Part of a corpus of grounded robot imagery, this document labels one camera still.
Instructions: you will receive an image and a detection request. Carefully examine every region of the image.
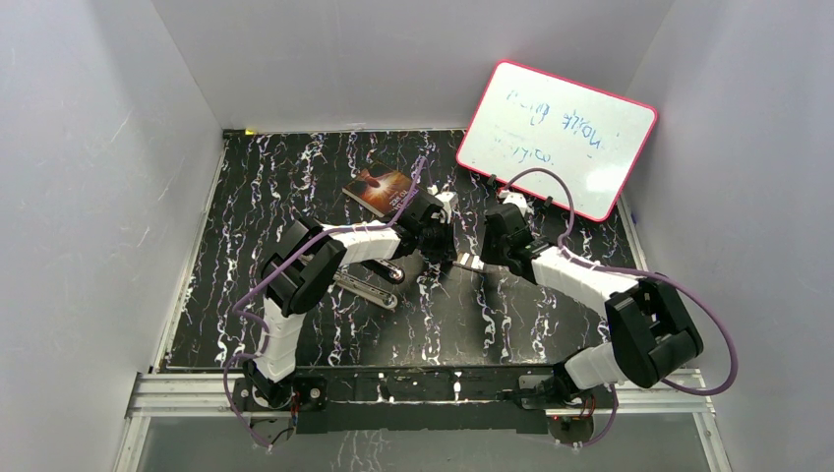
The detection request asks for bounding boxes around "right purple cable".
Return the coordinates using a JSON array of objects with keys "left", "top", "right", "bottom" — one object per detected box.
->
[{"left": 498, "top": 167, "right": 741, "bottom": 450}]

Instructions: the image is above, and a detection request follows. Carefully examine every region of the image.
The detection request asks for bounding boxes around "purple cable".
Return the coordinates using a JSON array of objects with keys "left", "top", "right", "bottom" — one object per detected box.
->
[
  {"left": 498, "top": 167, "right": 741, "bottom": 450},
  {"left": 222, "top": 155, "right": 438, "bottom": 450}
]

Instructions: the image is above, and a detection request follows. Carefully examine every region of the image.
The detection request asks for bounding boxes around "cardboard staple tray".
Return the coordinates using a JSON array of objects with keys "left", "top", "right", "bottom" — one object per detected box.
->
[{"left": 453, "top": 253, "right": 485, "bottom": 272}]

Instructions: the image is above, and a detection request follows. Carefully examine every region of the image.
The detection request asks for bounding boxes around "dark paperback book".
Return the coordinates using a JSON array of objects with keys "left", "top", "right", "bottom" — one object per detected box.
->
[{"left": 342, "top": 162, "right": 413, "bottom": 216}]

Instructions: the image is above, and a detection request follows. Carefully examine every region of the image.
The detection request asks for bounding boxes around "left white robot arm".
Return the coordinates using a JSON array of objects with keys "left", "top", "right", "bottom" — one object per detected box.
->
[{"left": 243, "top": 192, "right": 457, "bottom": 409}]

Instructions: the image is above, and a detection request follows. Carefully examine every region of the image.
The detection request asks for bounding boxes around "beige stapler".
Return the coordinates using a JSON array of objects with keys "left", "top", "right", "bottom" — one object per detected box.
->
[{"left": 333, "top": 272, "right": 398, "bottom": 311}]

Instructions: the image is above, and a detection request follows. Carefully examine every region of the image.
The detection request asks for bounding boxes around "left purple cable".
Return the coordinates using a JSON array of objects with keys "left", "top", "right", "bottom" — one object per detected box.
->
[{"left": 222, "top": 155, "right": 438, "bottom": 450}]

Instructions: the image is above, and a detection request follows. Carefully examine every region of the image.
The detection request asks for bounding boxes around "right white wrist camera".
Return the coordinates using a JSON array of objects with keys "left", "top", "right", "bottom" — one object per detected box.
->
[{"left": 498, "top": 189, "right": 530, "bottom": 215}]

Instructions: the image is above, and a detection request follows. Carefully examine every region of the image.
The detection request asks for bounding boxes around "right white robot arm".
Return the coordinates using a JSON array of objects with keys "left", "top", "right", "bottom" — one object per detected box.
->
[{"left": 481, "top": 204, "right": 703, "bottom": 408}]

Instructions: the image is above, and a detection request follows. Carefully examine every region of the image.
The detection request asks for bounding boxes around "black stapler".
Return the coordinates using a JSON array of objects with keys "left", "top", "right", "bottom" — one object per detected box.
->
[{"left": 361, "top": 260, "right": 405, "bottom": 285}]

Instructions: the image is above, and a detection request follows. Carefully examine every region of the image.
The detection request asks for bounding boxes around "pink framed whiteboard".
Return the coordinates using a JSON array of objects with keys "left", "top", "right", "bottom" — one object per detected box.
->
[{"left": 456, "top": 61, "right": 658, "bottom": 221}]

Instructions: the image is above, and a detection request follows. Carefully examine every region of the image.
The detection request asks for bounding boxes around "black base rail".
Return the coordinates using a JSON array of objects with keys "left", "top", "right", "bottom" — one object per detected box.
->
[{"left": 230, "top": 362, "right": 614, "bottom": 441}]

